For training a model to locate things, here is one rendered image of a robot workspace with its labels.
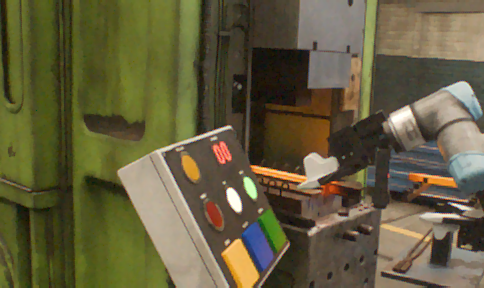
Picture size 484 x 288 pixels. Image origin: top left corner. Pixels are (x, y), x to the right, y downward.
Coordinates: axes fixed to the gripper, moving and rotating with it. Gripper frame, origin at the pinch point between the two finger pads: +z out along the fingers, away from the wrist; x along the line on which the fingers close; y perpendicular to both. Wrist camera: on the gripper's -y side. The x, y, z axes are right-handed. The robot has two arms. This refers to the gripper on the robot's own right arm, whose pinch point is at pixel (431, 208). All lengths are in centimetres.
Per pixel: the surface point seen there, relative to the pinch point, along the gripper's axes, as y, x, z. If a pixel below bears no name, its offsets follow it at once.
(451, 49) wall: -63, 796, 309
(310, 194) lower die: 1.2, -7.7, 31.1
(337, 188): 0.0, -0.4, 27.3
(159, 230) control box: -8, -73, 14
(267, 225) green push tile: -2.5, -46.0, 14.3
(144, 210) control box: -11, -74, 16
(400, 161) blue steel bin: 59, 356, 178
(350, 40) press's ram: -40, 7, 31
